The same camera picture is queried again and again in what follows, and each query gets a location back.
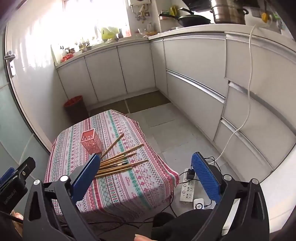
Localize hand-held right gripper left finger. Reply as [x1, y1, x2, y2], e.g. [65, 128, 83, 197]
[23, 152, 100, 241]

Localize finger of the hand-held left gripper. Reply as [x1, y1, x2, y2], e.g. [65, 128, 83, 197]
[0, 167, 15, 186]
[13, 157, 36, 184]

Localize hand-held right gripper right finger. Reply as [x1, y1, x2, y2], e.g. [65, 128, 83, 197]
[191, 152, 270, 241]

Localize pink plastic basket holder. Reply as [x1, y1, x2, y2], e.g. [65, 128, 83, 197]
[80, 130, 102, 155]

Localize bunch of bamboo chopsticks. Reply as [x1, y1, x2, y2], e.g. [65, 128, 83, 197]
[94, 133, 149, 178]

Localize white power strip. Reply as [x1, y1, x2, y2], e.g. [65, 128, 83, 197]
[180, 169, 197, 203]

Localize small white round device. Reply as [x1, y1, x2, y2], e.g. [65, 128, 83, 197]
[193, 198, 205, 210]

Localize frosted glass door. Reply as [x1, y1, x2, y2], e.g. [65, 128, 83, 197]
[0, 74, 54, 179]

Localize striped patterned tablecloth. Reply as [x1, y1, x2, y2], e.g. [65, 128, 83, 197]
[44, 109, 180, 218]

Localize person's leg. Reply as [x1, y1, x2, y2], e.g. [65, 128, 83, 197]
[151, 208, 216, 241]

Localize red-rimmed trash bin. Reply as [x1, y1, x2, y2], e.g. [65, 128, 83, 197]
[63, 95, 89, 125]

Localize brown floor mat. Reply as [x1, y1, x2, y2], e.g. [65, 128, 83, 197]
[125, 90, 172, 114]

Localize white kitchen cabinets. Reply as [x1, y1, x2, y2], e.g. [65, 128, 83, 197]
[55, 31, 296, 180]

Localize yellow-green plastic bag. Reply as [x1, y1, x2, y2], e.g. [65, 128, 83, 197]
[101, 27, 120, 41]

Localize black wok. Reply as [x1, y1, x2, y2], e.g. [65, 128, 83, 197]
[177, 8, 211, 27]

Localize steel stock pot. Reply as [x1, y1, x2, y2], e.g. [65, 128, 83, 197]
[209, 0, 249, 25]

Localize white cable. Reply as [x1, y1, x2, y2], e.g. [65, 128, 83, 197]
[217, 24, 258, 161]

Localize wall rack with yellow-green item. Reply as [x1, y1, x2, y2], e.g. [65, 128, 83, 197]
[158, 6, 180, 21]

